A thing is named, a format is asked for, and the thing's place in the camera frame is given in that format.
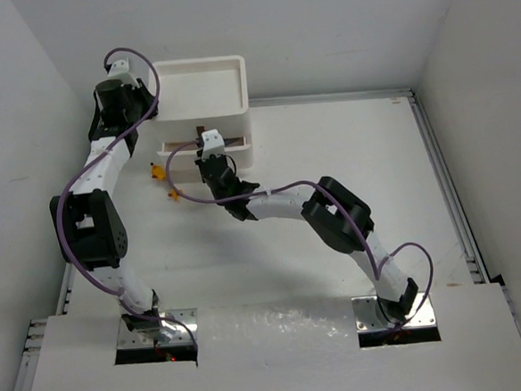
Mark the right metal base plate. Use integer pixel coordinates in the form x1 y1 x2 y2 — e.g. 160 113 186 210
351 293 438 333

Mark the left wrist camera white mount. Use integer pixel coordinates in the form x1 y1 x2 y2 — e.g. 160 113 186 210
105 58 131 79

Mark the white drawer container box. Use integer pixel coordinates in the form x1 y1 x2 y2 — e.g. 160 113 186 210
147 54 253 170

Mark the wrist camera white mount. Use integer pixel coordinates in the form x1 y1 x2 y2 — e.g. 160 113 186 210
201 129 226 161
105 58 131 79

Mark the aluminium frame rail left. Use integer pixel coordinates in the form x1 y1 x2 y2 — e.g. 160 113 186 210
12 264 74 391

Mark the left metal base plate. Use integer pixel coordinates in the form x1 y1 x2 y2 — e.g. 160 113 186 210
116 308 198 350

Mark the aluminium frame rail right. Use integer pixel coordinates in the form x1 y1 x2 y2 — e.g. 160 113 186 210
409 93 506 287

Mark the metal base plate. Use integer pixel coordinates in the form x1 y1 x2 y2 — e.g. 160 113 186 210
351 293 438 333
116 308 198 350

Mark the purple cable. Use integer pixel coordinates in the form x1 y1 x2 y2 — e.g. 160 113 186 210
42 44 200 362
163 123 439 345

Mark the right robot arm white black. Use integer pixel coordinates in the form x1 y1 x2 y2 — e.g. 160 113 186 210
194 152 418 323

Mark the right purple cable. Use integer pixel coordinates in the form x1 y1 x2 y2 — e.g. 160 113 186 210
163 123 439 345

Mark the yellow small clamp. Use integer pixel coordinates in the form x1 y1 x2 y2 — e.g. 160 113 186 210
150 162 167 181
168 190 182 201

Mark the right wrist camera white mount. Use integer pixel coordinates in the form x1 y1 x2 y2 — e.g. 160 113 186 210
201 129 226 161

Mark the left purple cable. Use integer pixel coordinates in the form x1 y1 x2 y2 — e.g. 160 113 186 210
42 44 200 362

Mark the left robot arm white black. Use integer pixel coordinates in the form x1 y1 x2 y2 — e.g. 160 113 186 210
49 79 165 336

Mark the aluminium frame rail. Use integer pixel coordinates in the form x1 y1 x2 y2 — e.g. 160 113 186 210
409 93 506 287
12 264 74 391

